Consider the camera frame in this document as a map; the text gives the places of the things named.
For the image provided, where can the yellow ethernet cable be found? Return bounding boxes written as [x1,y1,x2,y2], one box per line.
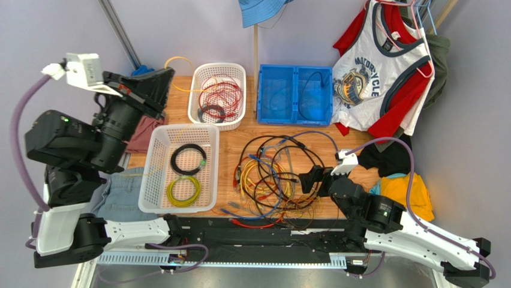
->
[238,157,296,200]

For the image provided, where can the pink cloth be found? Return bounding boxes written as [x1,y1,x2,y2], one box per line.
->
[125,116,167,154]

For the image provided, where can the black cable in crate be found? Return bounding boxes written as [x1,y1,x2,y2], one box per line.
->
[298,71,325,122]

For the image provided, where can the black wire coil near basket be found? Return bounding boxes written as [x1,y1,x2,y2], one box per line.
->
[170,143,208,176]

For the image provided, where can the grey ethernet cable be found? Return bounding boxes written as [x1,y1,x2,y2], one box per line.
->
[228,201,256,214]

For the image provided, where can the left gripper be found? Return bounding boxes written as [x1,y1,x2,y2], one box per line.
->
[92,68,179,171]

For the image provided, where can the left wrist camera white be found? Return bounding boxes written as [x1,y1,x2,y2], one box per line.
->
[41,53,121,97]

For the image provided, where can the red shirt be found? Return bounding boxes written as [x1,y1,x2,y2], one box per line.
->
[333,4,436,145]

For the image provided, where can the yellow green wire coil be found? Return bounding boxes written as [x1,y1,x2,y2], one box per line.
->
[166,175,202,208]

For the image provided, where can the yellow shirt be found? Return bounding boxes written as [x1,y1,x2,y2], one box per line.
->
[369,173,435,221]

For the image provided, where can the black garment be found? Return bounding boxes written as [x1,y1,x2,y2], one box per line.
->
[357,142,411,177]

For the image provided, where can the white perforated basket far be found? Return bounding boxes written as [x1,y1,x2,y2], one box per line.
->
[188,62,247,131]

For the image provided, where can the light denim garment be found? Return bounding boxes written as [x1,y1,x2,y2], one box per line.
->
[91,167,158,222]

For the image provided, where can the blue cloth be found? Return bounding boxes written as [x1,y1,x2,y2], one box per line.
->
[131,65,155,77]

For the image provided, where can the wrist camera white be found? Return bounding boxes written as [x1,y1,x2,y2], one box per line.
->
[330,149,359,176]
[41,53,121,97]

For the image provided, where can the thick black cable loop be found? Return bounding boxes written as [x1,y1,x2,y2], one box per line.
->
[239,134,325,212]

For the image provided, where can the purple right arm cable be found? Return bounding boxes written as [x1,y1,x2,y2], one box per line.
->
[344,137,497,280]

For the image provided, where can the thin yellow wire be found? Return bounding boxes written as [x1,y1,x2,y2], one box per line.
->
[119,56,241,178]

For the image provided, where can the blue plastic crate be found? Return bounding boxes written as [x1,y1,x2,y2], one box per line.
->
[257,64,333,127]

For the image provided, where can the white perforated basket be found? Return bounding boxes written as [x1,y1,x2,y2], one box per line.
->
[188,62,247,131]
[139,124,220,214]

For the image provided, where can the long red ethernet cable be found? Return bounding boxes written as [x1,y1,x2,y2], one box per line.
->
[229,155,287,230]

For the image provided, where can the white motorcycle tank top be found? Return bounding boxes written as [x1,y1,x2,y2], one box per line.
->
[330,0,436,137]

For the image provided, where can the olive green garment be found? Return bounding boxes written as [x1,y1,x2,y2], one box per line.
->
[399,0,452,109]

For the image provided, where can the blue bucket hat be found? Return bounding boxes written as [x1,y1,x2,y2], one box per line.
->
[238,0,293,28]

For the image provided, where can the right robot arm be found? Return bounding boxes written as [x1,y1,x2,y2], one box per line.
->
[299,165,491,287]

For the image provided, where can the black coil in far basket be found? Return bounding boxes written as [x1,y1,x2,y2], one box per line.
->
[197,104,226,124]

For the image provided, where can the wooden pole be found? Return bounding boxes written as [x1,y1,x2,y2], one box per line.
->
[253,25,259,85]

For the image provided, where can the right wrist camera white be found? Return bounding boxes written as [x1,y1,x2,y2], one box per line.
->
[330,149,359,176]

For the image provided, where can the white perforated basket near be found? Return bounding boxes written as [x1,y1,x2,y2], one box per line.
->
[139,124,220,214]

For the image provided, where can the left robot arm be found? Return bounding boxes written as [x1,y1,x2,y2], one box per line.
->
[25,67,175,268]

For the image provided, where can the red wires in far basket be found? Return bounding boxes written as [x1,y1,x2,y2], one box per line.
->
[198,74,244,121]

